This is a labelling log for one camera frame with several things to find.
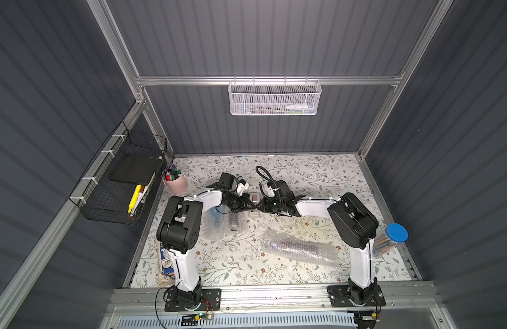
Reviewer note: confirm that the dark purple labelled bottle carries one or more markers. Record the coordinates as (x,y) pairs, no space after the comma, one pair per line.
(234,221)

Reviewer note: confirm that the white tape dispenser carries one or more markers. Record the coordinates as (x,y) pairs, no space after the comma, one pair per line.
(255,199)

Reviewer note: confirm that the white ventilated cable duct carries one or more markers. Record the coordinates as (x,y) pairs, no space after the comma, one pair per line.
(323,319)

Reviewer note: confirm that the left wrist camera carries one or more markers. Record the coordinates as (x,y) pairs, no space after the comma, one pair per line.
(242,186)

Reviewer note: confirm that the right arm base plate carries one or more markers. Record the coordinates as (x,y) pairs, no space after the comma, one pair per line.
(343,296)

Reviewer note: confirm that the blue-lid pencil jar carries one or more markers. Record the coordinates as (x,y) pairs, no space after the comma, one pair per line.
(393,235)

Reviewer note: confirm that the aluminium front rail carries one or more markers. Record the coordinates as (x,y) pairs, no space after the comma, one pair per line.
(263,298)

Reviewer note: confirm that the black notebook in basket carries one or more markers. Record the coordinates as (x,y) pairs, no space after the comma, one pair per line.
(135,169)

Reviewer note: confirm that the purple liquid glass bottle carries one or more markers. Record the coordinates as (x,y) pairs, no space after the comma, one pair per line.
(294,248)

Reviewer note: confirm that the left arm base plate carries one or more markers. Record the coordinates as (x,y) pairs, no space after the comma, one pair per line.
(204,299)

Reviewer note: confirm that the white wire wall basket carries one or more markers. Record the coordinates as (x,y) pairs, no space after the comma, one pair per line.
(274,97)

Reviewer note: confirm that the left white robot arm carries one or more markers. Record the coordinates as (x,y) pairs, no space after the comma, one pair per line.
(179,228)

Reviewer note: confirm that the blue sticker sheet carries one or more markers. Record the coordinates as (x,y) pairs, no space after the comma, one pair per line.
(166,276)

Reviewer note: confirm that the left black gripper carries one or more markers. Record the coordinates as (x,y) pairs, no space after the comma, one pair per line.
(242,201)

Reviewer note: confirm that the black wire wall basket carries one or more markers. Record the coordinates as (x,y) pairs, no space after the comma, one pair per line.
(115,189)

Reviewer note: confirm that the pink marker cup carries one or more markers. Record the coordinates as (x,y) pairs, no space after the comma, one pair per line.
(175,180)

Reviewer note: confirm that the yellow highlighter in basket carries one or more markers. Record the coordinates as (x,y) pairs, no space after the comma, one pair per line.
(134,198)

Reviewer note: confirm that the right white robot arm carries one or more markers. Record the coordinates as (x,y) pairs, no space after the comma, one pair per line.
(355,224)

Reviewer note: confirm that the blue liquid glass bottle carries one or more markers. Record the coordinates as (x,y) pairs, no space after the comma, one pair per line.
(215,225)

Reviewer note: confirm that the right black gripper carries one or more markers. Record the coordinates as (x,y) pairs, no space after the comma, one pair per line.
(268,203)

